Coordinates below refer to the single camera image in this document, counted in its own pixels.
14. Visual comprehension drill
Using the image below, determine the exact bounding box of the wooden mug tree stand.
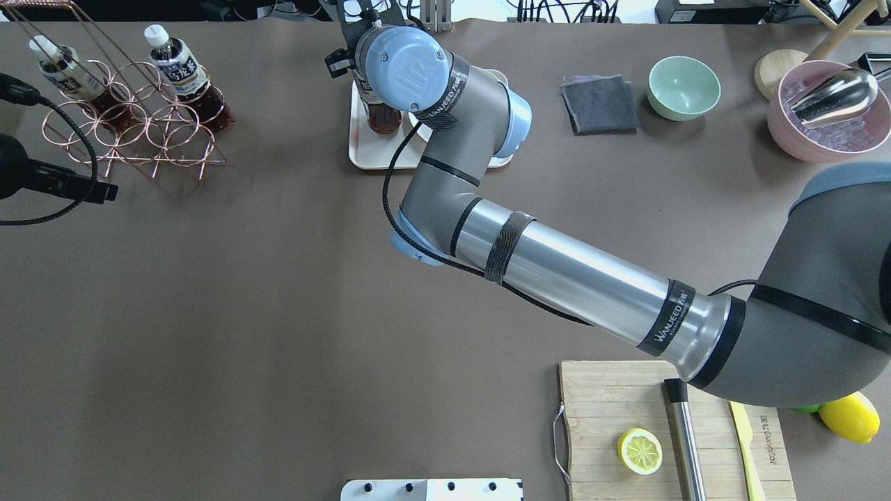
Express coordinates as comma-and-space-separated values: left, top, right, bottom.
754, 0, 891, 102

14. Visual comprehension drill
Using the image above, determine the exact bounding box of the copper wire bottle rack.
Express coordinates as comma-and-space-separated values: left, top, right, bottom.
2, 1, 235, 181

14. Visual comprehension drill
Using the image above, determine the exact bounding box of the tea bottle in rack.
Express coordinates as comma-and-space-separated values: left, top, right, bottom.
143, 24, 235, 133
29, 35, 136, 134

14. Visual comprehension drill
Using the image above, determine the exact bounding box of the yellow plastic knife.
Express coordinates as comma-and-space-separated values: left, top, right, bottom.
727, 401, 767, 500

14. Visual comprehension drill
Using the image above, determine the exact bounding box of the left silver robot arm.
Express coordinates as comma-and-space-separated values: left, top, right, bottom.
1, 73, 118, 226

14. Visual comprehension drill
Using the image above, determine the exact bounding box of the metal ice scoop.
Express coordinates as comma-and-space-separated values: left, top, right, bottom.
789, 67, 879, 128

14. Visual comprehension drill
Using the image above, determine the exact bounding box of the aluminium frame post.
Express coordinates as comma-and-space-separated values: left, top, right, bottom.
419, 0, 454, 32

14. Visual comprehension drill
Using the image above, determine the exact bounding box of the cream serving tray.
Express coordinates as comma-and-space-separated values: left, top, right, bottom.
348, 68, 514, 170

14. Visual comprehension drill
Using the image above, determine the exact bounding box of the metal muddler black tip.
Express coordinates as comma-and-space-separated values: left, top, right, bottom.
663, 378, 707, 500

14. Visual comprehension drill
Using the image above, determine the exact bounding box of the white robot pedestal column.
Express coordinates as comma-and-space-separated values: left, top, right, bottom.
340, 477, 525, 500

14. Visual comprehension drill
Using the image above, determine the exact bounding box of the half lemon slice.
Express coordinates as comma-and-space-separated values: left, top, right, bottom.
617, 427, 664, 475

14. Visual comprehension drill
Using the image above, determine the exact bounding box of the yellow lemon near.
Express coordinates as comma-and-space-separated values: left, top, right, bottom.
818, 391, 881, 444

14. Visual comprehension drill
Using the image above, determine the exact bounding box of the green lime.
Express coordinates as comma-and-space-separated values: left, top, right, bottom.
792, 405, 821, 413

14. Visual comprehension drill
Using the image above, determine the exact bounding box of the tea bottle white cap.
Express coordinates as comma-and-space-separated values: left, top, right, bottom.
351, 69, 403, 136

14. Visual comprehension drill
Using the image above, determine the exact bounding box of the green ceramic bowl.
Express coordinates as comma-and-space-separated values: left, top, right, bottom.
647, 55, 723, 122

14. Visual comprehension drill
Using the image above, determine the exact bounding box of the grey folded cloth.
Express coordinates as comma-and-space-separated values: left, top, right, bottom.
560, 75, 640, 134

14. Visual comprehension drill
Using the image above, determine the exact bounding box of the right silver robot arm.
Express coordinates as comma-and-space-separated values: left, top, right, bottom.
343, 20, 890, 407

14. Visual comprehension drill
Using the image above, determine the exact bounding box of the wooden cutting board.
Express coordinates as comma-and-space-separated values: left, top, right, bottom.
553, 360, 798, 501

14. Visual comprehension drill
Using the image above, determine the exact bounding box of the white round plate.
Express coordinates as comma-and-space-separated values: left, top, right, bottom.
403, 67, 509, 142

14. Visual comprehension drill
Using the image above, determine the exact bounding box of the pink bowl with ice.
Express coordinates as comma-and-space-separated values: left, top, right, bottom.
767, 61, 890, 163

